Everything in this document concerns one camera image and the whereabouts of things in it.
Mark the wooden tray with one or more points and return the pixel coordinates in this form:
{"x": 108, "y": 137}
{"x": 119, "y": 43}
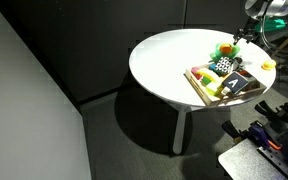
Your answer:
{"x": 204, "y": 95}

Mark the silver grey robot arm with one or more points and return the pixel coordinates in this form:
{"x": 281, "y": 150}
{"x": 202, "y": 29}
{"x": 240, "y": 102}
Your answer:
{"x": 274, "y": 6}

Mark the pink toy block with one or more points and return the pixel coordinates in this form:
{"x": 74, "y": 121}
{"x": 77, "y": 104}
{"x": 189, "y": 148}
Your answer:
{"x": 194, "y": 70}

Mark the large yellow toy fruit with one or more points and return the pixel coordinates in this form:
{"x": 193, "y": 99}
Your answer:
{"x": 269, "y": 64}

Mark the black patterned fabric cube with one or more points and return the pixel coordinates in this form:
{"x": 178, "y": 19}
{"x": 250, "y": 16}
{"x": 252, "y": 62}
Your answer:
{"x": 225, "y": 65}

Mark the black spring clamp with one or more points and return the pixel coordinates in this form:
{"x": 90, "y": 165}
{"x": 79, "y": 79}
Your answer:
{"x": 267, "y": 110}
{"x": 232, "y": 130}

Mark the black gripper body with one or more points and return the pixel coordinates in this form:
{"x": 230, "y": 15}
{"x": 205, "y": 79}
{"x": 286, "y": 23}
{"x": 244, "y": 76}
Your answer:
{"x": 250, "y": 28}

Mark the white table leg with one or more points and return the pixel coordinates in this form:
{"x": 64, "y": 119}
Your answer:
{"x": 179, "y": 133}

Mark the yellow toy banana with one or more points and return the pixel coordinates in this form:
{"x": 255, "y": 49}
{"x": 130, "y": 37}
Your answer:
{"x": 209, "y": 75}

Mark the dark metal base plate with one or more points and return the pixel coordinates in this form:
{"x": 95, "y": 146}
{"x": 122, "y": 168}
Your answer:
{"x": 244, "y": 163}

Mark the orange toy fruit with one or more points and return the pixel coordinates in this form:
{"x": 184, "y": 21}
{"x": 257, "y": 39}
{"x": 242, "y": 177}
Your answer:
{"x": 225, "y": 49}

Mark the teal green camera mount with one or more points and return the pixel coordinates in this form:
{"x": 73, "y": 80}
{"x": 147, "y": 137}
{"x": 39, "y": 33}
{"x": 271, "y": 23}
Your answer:
{"x": 272, "y": 25}

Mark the green plastic bowl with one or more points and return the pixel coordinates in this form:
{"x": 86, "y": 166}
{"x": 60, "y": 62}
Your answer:
{"x": 215, "y": 55}

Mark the pale green toy block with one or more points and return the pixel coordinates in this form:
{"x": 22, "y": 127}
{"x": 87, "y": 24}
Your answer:
{"x": 213, "y": 88}

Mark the small white toy block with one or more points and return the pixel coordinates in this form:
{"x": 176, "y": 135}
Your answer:
{"x": 225, "y": 91}

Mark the teal blue toy block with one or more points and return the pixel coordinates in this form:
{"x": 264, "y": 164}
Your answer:
{"x": 212, "y": 66}

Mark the purple spring clamp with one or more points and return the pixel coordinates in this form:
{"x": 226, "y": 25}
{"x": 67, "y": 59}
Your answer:
{"x": 262, "y": 135}

